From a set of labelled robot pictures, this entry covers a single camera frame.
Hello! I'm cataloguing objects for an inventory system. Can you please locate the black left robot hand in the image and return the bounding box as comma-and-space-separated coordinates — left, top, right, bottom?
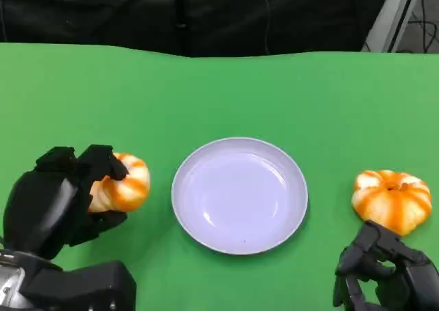
3, 145, 130, 261

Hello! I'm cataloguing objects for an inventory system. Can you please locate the black backdrop curtain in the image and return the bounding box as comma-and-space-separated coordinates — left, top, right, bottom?
0, 0, 395, 58

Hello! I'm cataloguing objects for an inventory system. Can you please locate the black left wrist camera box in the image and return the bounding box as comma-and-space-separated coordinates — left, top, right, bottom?
19, 260, 137, 311

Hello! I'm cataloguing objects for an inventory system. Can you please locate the lilac plate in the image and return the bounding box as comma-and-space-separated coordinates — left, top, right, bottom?
171, 137, 309, 256

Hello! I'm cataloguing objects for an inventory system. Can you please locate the black floor cable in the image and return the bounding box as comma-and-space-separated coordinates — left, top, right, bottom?
406, 1, 439, 54

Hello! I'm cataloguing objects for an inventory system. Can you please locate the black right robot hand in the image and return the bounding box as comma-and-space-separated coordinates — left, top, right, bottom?
332, 220, 439, 311

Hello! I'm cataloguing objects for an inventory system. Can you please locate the aluminium frame post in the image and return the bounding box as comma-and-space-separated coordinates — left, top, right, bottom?
362, 0, 423, 53

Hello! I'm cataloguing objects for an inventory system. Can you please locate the green table cloth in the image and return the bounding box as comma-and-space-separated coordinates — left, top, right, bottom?
0, 42, 439, 311

